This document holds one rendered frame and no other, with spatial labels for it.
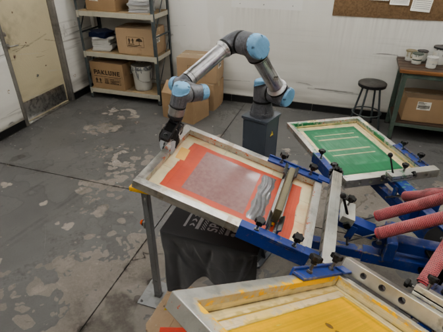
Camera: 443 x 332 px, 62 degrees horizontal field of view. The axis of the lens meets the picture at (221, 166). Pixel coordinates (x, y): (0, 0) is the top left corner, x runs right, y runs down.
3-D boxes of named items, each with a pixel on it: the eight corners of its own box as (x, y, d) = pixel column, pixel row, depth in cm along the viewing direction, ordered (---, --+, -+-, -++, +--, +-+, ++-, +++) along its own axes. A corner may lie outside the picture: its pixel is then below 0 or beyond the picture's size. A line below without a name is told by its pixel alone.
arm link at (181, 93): (196, 87, 162) (180, 89, 156) (190, 109, 168) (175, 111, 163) (184, 78, 166) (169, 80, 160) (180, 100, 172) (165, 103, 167)
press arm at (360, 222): (333, 224, 167) (338, 217, 164) (334, 216, 171) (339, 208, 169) (370, 240, 165) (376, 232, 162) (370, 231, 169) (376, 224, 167)
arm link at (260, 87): (261, 94, 235) (262, 73, 228) (278, 99, 227) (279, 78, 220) (248, 99, 228) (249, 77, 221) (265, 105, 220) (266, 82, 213)
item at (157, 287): (136, 303, 255) (117, 189, 205) (151, 279, 273) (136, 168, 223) (165, 311, 249) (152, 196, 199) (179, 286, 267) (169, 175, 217)
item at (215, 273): (168, 292, 198) (162, 232, 176) (171, 287, 201) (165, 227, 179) (252, 315, 186) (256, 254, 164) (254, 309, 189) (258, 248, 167)
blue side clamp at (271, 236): (234, 236, 152) (239, 224, 148) (237, 228, 156) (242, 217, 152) (303, 267, 148) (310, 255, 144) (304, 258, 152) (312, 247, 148)
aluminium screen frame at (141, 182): (131, 187, 158) (132, 180, 156) (184, 130, 205) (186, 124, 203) (306, 263, 149) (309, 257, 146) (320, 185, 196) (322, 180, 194)
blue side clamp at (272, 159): (264, 168, 197) (268, 158, 193) (265, 164, 201) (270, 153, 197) (317, 190, 193) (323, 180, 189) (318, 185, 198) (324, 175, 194)
